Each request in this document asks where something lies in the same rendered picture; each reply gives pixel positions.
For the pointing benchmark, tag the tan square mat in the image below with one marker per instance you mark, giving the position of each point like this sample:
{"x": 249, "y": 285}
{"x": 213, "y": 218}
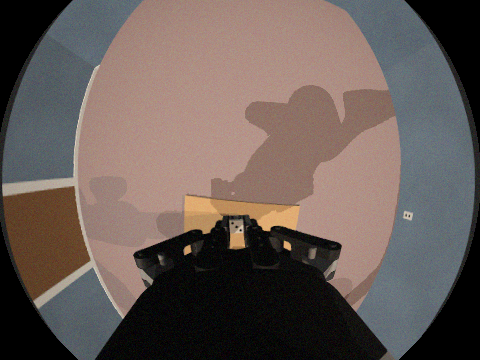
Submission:
{"x": 202, "y": 213}

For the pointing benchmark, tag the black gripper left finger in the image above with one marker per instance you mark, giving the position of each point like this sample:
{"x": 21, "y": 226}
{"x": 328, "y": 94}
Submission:
{"x": 156, "y": 259}

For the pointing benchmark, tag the white die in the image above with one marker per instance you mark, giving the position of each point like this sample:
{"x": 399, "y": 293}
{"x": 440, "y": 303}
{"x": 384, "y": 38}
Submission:
{"x": 236, "y": 224}

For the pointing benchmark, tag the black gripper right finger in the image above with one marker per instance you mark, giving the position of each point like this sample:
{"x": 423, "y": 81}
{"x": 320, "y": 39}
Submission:
{"x": 318, "y": 252}

